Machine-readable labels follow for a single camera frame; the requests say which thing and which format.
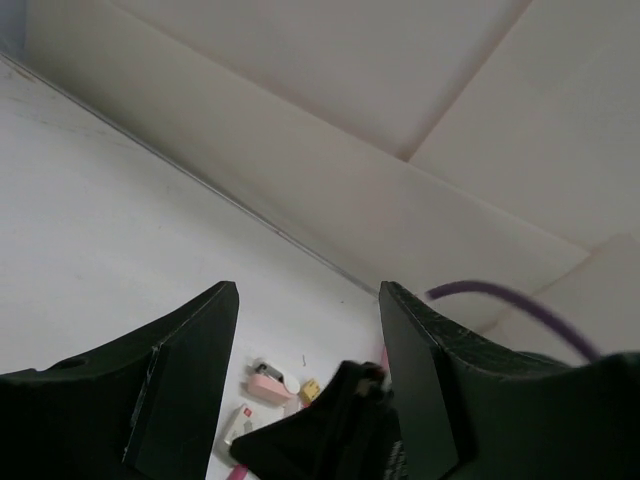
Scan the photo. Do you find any pink white pen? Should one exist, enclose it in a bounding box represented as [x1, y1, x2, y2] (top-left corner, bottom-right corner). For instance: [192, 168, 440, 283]
[226, 465, 248, 480]

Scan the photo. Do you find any white boxed eraser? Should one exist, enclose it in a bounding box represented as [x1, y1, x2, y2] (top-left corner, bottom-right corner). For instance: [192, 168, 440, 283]
[214, 403, 284, 459]

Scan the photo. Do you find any small yellow eraser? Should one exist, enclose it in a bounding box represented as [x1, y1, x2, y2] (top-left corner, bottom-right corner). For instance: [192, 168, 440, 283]
[299, 378, 322, 406]

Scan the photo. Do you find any pink stapler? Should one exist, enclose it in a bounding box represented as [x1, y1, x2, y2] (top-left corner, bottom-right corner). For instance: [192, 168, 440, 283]
[246, 358, 301, 406]

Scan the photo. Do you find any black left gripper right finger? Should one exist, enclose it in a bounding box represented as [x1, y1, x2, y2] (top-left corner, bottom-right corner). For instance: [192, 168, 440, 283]
[379, 282, 639, 479]

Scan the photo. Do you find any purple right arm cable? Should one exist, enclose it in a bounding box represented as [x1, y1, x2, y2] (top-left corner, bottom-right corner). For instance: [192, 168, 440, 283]
[425, 279, 601, 364]

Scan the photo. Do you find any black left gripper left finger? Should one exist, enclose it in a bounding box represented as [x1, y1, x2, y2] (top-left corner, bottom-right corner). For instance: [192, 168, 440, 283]
[1, 281, 239, 479]

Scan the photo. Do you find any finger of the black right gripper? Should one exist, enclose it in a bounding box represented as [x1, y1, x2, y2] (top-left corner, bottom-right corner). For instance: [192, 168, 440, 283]
[230, 361, 409, 480]

